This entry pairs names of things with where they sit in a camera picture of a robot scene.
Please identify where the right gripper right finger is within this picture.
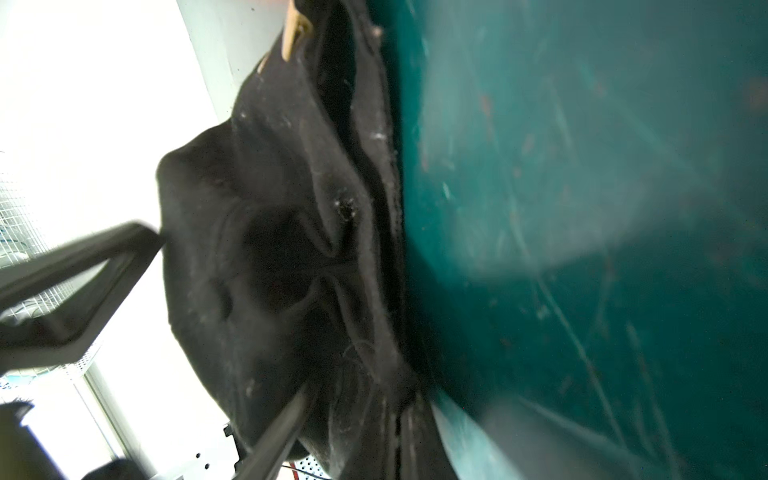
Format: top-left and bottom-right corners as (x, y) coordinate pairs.
(234, 383), (312, 480)

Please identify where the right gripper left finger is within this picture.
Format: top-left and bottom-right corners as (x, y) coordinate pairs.
(1, 222), (163, 375)

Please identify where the black baseball cap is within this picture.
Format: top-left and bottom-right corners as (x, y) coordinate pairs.
(157, 1), (456, 479)

